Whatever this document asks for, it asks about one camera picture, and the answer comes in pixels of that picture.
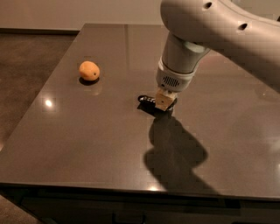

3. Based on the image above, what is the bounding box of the white gripper with vent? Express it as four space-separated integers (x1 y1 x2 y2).
155 57 195 111

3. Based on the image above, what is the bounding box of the black rxbar chocolate wrapper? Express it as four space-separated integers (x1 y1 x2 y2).
137 94 177 115

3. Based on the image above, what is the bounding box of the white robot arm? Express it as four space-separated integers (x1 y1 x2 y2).
155 0 280 111

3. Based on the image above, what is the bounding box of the orange fruit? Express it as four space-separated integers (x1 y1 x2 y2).
79 61 100 81

